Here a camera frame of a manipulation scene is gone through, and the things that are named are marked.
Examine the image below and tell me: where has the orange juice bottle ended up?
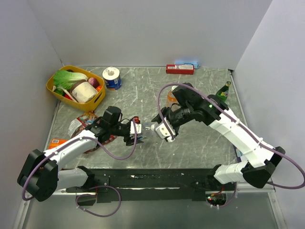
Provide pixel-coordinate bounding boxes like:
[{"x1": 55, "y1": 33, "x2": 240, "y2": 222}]
[{"x1": 166, "y1": 89, "x2": 178, "y2": 107}]

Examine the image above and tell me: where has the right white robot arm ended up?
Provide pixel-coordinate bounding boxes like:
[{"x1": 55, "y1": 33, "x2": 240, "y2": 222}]
[{"x1": 152, "y1": 83, "x2": 285, "y2": 190}]

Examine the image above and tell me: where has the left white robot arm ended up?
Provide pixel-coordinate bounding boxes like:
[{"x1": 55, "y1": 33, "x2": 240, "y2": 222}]
[{"x1": 17, "y1": 106, "x2": 142, "y2": 201}]

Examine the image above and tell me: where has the green glass bottle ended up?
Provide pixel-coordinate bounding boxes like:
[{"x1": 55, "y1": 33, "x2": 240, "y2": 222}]
[{"x1": 215, "y1": 81, "x2": 232, "y2": 102}]

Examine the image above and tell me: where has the red snack bag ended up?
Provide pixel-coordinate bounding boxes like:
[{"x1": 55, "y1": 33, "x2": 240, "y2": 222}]
[{"x1": 67, "y1": 111, "x2": 117, "y2": 153}]

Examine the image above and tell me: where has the red rectangular box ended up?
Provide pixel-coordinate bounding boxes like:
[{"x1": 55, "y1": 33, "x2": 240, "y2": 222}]
[{"x1": 166, "y1": 64, "x2": 194, "y2": 75}]

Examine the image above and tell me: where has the brown and cream jar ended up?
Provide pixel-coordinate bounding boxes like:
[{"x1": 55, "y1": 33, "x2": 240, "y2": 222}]
[{"x1": 70, "y1": 80, "x2": 98, "y2": 104}]

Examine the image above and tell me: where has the purple onion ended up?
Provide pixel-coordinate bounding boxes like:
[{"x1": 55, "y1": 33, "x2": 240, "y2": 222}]
[{"x1": 88, "y1": 77, "x2": 100, "y2": 88}]

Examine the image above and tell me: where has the blue wrapped toilet paper roll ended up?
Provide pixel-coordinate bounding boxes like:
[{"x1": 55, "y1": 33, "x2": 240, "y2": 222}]
[{"x1": 102, "y1": 67, "x2": 122, "y2": 91}]

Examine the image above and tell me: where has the light blue box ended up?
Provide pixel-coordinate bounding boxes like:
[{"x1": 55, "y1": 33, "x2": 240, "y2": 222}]
[{"x1": 174, "y1": 60, "x2": 200, "y2": 69}]

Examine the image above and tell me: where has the orange packet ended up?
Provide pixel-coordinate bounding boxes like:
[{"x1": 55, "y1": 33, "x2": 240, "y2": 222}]
[{"x1": 48, "y1": 138, "x2": 68, "y2": 149}]

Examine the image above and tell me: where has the white and purple box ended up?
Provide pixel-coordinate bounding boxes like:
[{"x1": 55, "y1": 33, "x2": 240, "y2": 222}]
[{"x1": 235, "y1": 147, "x2": 243, "y2": 157}]

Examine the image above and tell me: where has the green lettuce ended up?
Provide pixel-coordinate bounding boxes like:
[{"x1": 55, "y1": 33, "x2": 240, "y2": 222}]
[{"x1": 53, "y1": 70, "x2": 88, "y2": 90}]

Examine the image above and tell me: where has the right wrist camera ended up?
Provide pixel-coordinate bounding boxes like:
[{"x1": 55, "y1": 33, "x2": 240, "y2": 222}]
[{"x1": 152, "y1": 118, "x2": 176, "y2": 142}]

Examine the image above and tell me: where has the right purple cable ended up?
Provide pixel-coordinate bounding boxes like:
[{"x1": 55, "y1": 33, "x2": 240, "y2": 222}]
[{"x1": 156, "y1": 83, "x2": 305, "y2": 190}]

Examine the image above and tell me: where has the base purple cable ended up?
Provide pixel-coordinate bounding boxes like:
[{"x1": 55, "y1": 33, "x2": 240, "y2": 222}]
[{"x1": 75, "y1": 185, "x2": 122, "y2": 217}]

